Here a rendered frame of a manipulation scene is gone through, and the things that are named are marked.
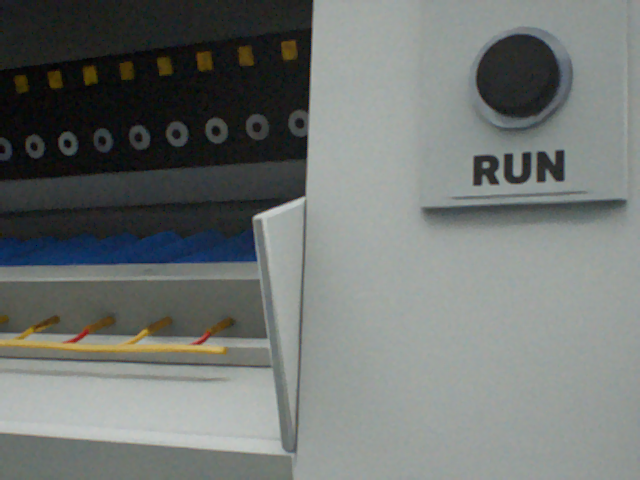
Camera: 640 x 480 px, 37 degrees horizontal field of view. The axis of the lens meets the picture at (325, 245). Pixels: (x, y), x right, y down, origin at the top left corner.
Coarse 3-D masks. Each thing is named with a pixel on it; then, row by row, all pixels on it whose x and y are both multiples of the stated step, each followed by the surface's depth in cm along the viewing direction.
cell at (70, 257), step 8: (104, 240) 38; (112, 240) 38; (120, 240) 38; (128, 240) 38; (136, 240) 39; (80, 248) 36; (88, 248) 36; (96, 248) 37; (104, 248) 37; (112, 248) 37; (56, 256) 35; (64, 256) 35; (72, 256) 35; (80, 256) 36; (88, 256) 36; (32, 264) 34; (40, 264) 34; (48, 264) 34; (56, 264) 35; (64, 264) 35
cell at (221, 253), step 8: (248, 232) 36; (224, 240) 34; (232, 240) 34; (240, 240) 35; (248, 240) 35; (208, 248) 33; (216, 248) 33; (224, 248) 33; (232, 248) 34; (240, 248) 34; (248, 248) 34; (184, 256) 32; (192, 256) 32; (200, 256) 32; (208, 256) 32; (216, 256) 33; (224, 256) 33; (232, 256) 33
